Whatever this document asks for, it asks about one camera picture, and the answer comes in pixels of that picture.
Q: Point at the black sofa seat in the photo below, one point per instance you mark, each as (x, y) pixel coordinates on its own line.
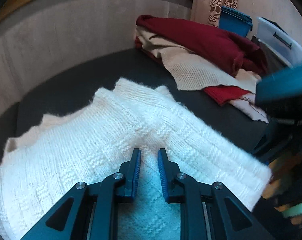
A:
(73, 89)

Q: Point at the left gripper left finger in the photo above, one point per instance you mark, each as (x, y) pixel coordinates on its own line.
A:
(91, 211)

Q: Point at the white knitted sweater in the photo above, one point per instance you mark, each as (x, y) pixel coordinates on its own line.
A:
(40, 166)

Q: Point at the beige ribbed sweater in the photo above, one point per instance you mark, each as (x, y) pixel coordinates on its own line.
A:
(190, 71)

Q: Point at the dark red sweater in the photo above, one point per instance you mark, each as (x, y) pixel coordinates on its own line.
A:
(228, 51)

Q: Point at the blue storage box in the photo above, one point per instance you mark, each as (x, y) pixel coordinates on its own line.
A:
(235, 21)

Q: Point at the pink garment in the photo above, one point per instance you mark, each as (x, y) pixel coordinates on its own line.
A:
(246, 104)

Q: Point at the clear plastic storage box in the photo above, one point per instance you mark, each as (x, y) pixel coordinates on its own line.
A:
(281, 44)

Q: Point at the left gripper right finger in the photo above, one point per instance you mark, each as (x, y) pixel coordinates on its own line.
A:
(207, 211)

